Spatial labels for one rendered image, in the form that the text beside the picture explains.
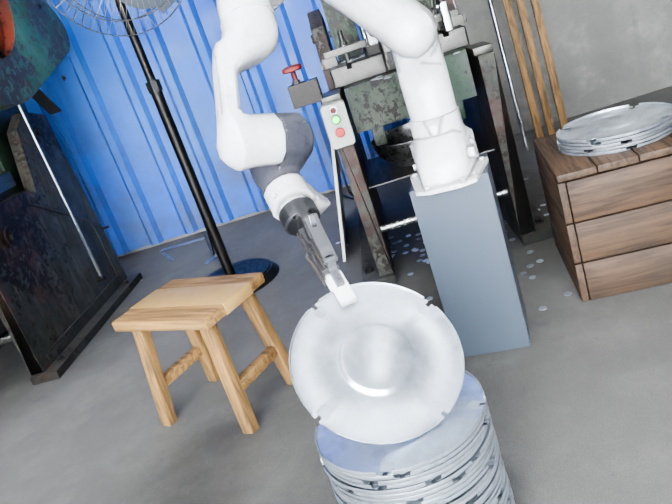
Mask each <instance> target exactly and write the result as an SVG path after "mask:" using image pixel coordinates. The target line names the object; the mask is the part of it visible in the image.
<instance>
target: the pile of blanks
mask: <svg viewBox="0 0 672 504"><path fill-rule="evenodd" d="M480 405H485V409H484V413H483V416H482V418H481V421H480V423H479V424H478V426H477V428H476V429H475V430H474V432H473V433H472V434H471V435H470V436H469V437H468V439H466V440H465V441H464V442H463V443H462V444H461V445H460V446H459V447H457V448H456V449H455V450H453V451H452V452H450V453H449V454H447V455H446V456H444V457H442V458H441V459H439V460H437V461H435V462H433V463H430V464H428V465H426V466H423V467H421V468H418V469H415V470H411V471H408V472H404V473H399V474H394V475H387V474H388V472H383V476H361V475H354V474H350V473H346V472H344V471H341V470H339V469H337V468H335V467H333V466H332V465H330V464H329V463H328V462H326V461H325V460H324V459H323V457H322V456H321V455H320V460H321V462H322V465H325V467H323V468H324V470H325V472H326V473H327V475H328V476H329V479H330V481H331V485H332V488H333V491H334V493H335V496H336V499H337V501H338V503H339V504H515V501H514V496H513V492H512V488H511V486H510V481H509V478H508V475H507V472H506V470H505V466H504V462H503V459H502V457H501V452H500V448H499V444H498V440H497V436H496V432H495V429H494V426H493V424H492V419H491V414H490V411H489V407H488V403H487V400H486V397H485V403H480Z"/></svg>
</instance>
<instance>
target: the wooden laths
mask: <svg viewBox="0 0 672 504"><path fill-rule="evenodd" d="M487 1H488V5H489V9H490V12H491V16H492V20H493V24H494V28H495V32H496V36H497V40H498V44H499V48H500V52H501V56H502V60H503V64H504V68H505V72H506V76H507V80H508V84H509V88H510V91H511V95H512V99H513V103H514V107H515V111H516V115H517V119H518V123H519V127H520V131H521V135H522V139H523V143H524V147H525V151H528V150H530V149H529V145H528V141H527V137H526V133H525V129H524V125H523V121H522V117H521V113H520V109H519V105H518V101H517V97H516V93H515V89H514V85H513V81H512V77H511V73H510V69H509V65H508V61H507V58H506V54H505V50H504V46H503V42H502V38H501V34H500V30H499V26H498V22H497V18H496V14H495V10H494V6H493V2H492V0H487ZM530 1H531V5H532V9H533V14H534V18H535V22H536V26H537V30H538V35H539V39H540V43H541V47H542V51H543V55H544V60H545V64H546V68H547V72H548V76H549V80H550V85H551V89H552V93H553V97H554V101H555V105H556V110H557V114H558V118H559V122H560V126H561V130H563V128H564V127H563V126H564V125H565V124H567V123H568V122H567V118H566V113H565V109H564V105H563V101H562V96H561V92H560V88H559V84H558V80H557V75H556V71H555V67H554V63H553V59H552V54H551V50H550V46H549V42H548V37H547V33H546V29H545V25H544V21H543V16H542V12H541V8H540V4H539V0H530ZM502 2H503V6H504V10H505V14H506V18H507V22H508V26H509V30H510V34H511V38H512V42H513V46H514V50H515V54H516V58H517V62H518V66H519V70H520V74H521V78H522V82H523V86H524V90H525V94H526V98H527V102H528V106H529V110H530V114H531V118H532V122H533V126H534V130H535V134H536V139H538V138H541V137H544V135H543V131H542V127H541V123H540V119H539V115H538V111H537V106H536V102H535V98H534V94H533V90H532V86H531V82H530V78H529V74H528V70H527V66H526V62H525V58H524V54H523V50H522V45H521V41H520V37H519V33H518V29H517V25H516V21H515V17H514V13H513V9H512V5H511V1H510V0H502ZM516 4H517V8H518V13H519V17H520V21H521V25H522V29H523V33H524V37H525V41H526V45H527V49H528V53H529V58H530V62H531V66H532V70H533V74H534V78H535V82H536V86H537V90H538V94H539V99H540V103H541V107H542V111H543V115H544V119H545V123H546V127H547V131H548V135H552V134H556V131H555V127H554V123H553V119H552V115H551V111H550V107H549V103H548V98H547V94H546V90H545V86H544V82H543V78H542V74H541V69H540V65H539V61H538V57H537V53H536V49H535V45H534V40H533V36H532V32H531V28H530V24H529V20H528V16H527V12H526V7H525V3H524V0H516Z"/></svg>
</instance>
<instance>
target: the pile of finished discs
mask: <svg viewBox="0 0 672 504"><path fill-rule="evenodd" d="M632 107H633V106H629V105H623V106H618V107H613V108H609V109H605V110H601V111H598V112H595V113H591V114H588V115H586V116H583V117H580V118H578V119H575V120H573V121H571V122H569V123H567V124H565V125H564V126H563V127H564V128H563V130H560V129H559V130H558V131H557V132H556V137H557V143H558V147H559V150H560V152H561V153H563V154H566V155H570V156H598V155H606V154H612V153H618V152H622V151H627V150H630V149H626V148H627V147H630V146H635V147H633V149H635V148H638V147H641V146H644V145H647V144H650V143H653V142H655V141H658V140H660V139H662V138H664V137H666V136H668V135H669V134H671V133H672V104H670V103H665V102H644V103H639V105H636V106H635V107H636V108H633V109H629V108H632Z"/></svg>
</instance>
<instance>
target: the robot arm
mask: <svg viewBox="0 0 672 504"><path fill-rule="evenodd" d="M284 1H285V0H216V2H217V11H218V15H219V19H220V24H221V26H220V27H221V31H222V35H221V40H220V41H218V42H217V43H216V44H215V46H214V49H213V51H212V73H213V85H214V96H215V108H216V120H217V150H218V154H219V157H220V159H221V160H222V161H223V162H224V163H225V164H227V165H228V166H229V167H231V168H232V169H234V170H236V171H242V170H246V169H249V170H250V173H251V175H252V177H253V180H254V182H255V184H256V185H257V186H258V187H259V188H260V190H261V192H262V195H263V198H264V201H265V202H266V203H267V204H268V206H269V208H270V210H271V212H272V214H273V216H274V217H275V218H276V219H278V220H279V221H280V222H281V224H282V226H283V228H284V230H285V231H286V232H287V233H288V234H289V235H293V236H299V238H298V239H299V242H300V244H301V246H303V247H304V249H305V251H306V252H307V253H306V254H305V258H306V259H307V261H308V262H309V263H310V264H311V266H312V267H313V269H314V270H315V272H316V273H317V275H318V277H319V278H320V280H321V281H322V283H323V285H324V286H328V288H329V290H330V291H331V292H332V291H333V292H334V294H335V296H336V298H337V299H338V301H339V303H340V305H341V307H345V306H347V305H350V304H352V303H355V302H357V298H356V296H355V294H354V292H353V291H352V289H351V287H350V285H349V284H348V282H347V280H346V278H345V277H344V275H343V273H342V271H341V270H338V269H339V265H338V263H337V262H336V261H338V257H337V255H336V253H335V251H334V249H333V247H332V245H331V243H330V241H329V239H328V237H327V235H326V233H325V231H324V229H323V227H322V225H321V223H320V217H321V214H322V213H323V212H324V211H325V210H326V209H327V208H328V207H329V205H330V201H329V200H328V198H327V197H325V196H324V195H322V194H321V193H319V192H318V191H317V190H315V189H314V188H313V187H312V186H311V185H310V184H309V183H307V182H306V181H305V179H304V178H303V176H301V174H300V170H301V169H302V168H303V166H304V165H305V163H306V161H307V160H308V158H309V157H310V155H311V154H312V152H313V146H314V133H313V131H312V129H311V127H310V125H309V124H308V122H307V120H306V119H305V118H304V117H303V116H302V115H301V114H299V113H297V112H287V113H266V114H250V115H248V114H245V113H243V112H242V110H241V107H240V98H239V89H238V79H237V76H238V75H239V74H240V73H242V72H244V71H246V70H248V69H250V68H252V67H254V66H256V65H258V64H260V63H262V62H263V61H264V60H265V59H266V58H267V57H268V56H269V55H270V54H271V53H272V52H274V51H275V48H276V46H277V43H278V25H277V21H276V17H275V10H276V9H277V8H278V7H279V6H280V5H281V4H282V3H283V2H284ZM323 1H325V2H326V3H328V4H329V5H330V6H332V7H333V8H335V9H336V10H338V11H339V12H341V13H342V14H344V15H345V16H347V17H348V18H349V19H351V20H352V21H354V22H355V23H357V24H358V25H359V26H360V27H362V28H363V29H364V30H365V31H367V32H368V33H369V34H371V35H372V36H373V37H374V38H376V39H377V40H378V41H380V42H381V43H382V44H384V45H385V46H386V47H388V48H389V49H390V50H392V54H393V58H394V62H395V66H396V70H397V74H398V78H399V82H400V86H401V90H402V93H403V97H404V100H405V103H406V107H407V110H408V113H409V117H410V121H409V124H410V128H411V132H412V135H413V142H412V144H411V145H410V148H411V152H412V155H413V158H414V162H415V165H413V168H414V171H415V170H417V172H418V173H416V174H413V175H412V176H411V177H410V179H411V182H412V185H413V188H414V191H415V193H416V196H426V195H433V194H437V193H441V192H445V191H450V190H454V189H458V188H461V187H464V186H467V185H469V184H472V183H475V182H477V181H478V179H479V177H480V176H481V174H482V172H483V170H484V169H485V167H486V165H487V163H488V161H489V159H488V157H484V156H481V157H480V156H479V153H478V149H477V145H476V142H475V138H474V134H473V131H472V129H471V128H469V127H467V126H465V124H464V123H463V120H462V117H461V113H460V109H459V106H456V102H455V98H454V94H453V90H452V85H451V81H450V77H449V73H448V69H447V65H446V62H445V58H444V55H443V51H442V48H441V44H440V40H439V36H438V32H437V23H436V20H435V18H434V16H433V14H432V13H431V11H430V10H429V9H427V8H426V7H425V6H423V5H422V4H421V3H419V2H418V1H416V0H323Z"/></svg>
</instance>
